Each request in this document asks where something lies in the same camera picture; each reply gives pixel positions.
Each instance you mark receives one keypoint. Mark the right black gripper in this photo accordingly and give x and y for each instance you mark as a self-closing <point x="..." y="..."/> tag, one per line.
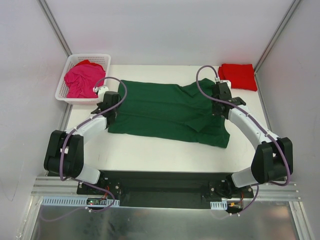
<point x="218" y="109"/>

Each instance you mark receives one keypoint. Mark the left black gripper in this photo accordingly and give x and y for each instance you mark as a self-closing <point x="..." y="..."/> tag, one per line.
<point x="111" y="116"/>

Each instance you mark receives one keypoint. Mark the green t-shirt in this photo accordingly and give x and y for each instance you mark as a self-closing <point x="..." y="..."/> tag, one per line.
<point x="170" y="111"/>

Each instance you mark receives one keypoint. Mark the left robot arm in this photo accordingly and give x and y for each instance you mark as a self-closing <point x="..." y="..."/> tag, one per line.
<point x="65" y="155"/>

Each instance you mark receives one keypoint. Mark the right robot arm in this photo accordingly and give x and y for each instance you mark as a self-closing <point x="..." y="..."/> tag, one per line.
<point x="273" y="157"/>

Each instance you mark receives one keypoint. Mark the folded red t-shirt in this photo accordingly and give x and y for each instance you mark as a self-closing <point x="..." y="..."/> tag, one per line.
<point x="241" y="76"/>

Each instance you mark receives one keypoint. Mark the pink t-shirt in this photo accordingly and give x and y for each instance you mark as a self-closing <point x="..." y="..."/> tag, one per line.
<point x="82" y="78"/>

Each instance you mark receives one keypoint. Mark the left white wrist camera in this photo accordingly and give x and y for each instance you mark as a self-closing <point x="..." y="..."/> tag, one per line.
<point x="100" y="91"/>

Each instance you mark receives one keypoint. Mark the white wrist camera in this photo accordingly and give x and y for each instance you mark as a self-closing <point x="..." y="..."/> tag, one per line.
<point x="100" y="91"/>
<point x="219" y="81"/>

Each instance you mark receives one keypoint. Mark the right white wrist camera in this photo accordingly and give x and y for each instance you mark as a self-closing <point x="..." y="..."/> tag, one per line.
<point x="219" y="81"/>

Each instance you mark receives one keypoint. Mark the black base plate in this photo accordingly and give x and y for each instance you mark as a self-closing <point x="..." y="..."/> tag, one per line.
<point x="181" y="190"/>

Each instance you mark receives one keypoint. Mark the right slotted cable duct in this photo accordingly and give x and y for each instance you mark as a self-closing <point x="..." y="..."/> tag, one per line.
<point x="219" y="205"/>

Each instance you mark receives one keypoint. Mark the slotted cable duct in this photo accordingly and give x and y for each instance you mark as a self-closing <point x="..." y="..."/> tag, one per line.
<point x="219" y="205"/>
<point x="79" y="202"/>

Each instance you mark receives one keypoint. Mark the aluminium rail front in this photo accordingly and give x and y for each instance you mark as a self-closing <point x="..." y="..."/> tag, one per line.
<point x="53" y="186"/>

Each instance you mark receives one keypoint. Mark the left slotted cable duct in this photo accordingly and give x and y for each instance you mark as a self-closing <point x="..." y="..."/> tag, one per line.
<point x="79" y="202"/>

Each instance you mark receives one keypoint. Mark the left aluminium corner post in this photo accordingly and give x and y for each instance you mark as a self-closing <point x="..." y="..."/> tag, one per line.
<point x="55" y="26"/>

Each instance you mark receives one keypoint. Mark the aluminium corner post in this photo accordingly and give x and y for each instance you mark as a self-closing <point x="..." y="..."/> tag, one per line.
<point x="278" y="32"/>
<point x="55" y="26"/>

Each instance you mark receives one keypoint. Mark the right aluminium corner post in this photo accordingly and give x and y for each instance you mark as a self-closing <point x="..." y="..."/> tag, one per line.
<point x="278" y="32"/>

